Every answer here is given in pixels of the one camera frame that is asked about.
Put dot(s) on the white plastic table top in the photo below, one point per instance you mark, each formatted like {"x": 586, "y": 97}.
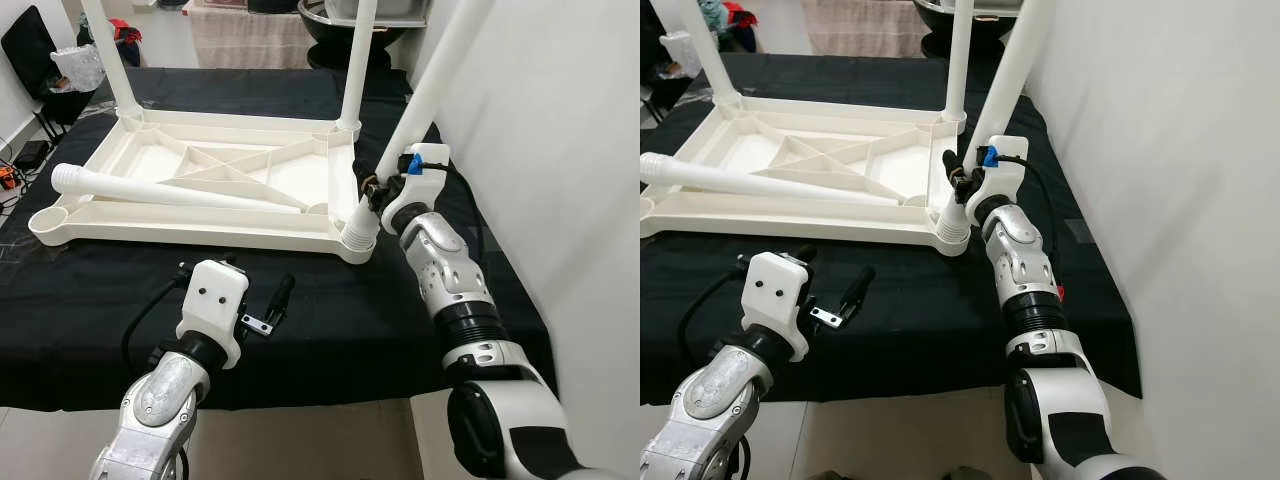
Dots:
{"x": 780, "y": 225}
{"x": 200, "y": 235}

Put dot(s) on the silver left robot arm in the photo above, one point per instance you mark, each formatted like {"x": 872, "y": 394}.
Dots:
{"x": 155, "y": 420}
{"x": 715, "y": 410}

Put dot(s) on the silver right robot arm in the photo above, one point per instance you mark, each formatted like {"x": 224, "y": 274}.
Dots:
{"x": 1030, "y": 280}
{"x": 450, "y": 290}

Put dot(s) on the clear tape strip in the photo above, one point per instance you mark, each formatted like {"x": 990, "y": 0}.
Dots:
{"x": 15, "y": 245}
{"x": 1080, "y": 230}

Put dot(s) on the black round basin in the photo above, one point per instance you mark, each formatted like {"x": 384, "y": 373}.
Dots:
{"x": 325, "y": 40}
{"x": 932, "y": 22}

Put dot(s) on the beige striped cloth cover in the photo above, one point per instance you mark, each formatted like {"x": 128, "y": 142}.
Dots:
{"x": 860, "y": 30}
{"x": 245, "y": 35}

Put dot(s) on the black power adapter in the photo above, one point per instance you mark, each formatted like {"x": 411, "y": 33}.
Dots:
{"x": 32, "y": 153}

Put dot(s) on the clear plastic bag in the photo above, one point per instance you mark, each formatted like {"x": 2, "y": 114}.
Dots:
{"x": 78, "y": 68}
{"x": 680, "y": 52}

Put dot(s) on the orange black battery pack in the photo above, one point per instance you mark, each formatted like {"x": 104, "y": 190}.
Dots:
{"x": 8, "y": 178}

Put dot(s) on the red cloth bundle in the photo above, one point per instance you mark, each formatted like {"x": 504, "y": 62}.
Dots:
{"x": 125, "y": 32}
{"x": 740, "y": 15}

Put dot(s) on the black fabric bag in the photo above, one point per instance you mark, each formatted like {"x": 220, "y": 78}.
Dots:
{"x": 655, "y": 55}
{"x": 25, "y": 50}

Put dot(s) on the teal cloth bundle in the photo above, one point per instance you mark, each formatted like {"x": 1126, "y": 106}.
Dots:
{"x": 712, "y": 12}

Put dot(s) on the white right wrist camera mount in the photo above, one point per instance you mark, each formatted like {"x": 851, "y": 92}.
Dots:
{"x": 1005, "y": 175}
{"x": 425, "y": 180}

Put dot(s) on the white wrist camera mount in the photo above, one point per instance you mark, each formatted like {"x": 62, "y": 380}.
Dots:
{"x": 212, "y": 305}
{"x": 1005, "y": 175}
{"x": 425, "y": 180}
{"x": 775, "y": 295}

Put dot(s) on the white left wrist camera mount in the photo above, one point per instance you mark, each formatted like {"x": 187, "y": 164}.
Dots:
{"x": 775, "y": 295}
{"x": 212, "y": 305}

